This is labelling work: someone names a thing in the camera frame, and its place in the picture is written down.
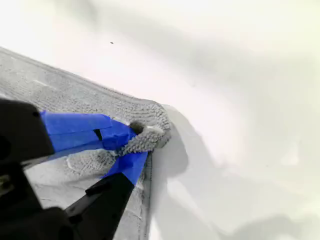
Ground grey striped towel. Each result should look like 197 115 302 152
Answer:
0 46 174 240

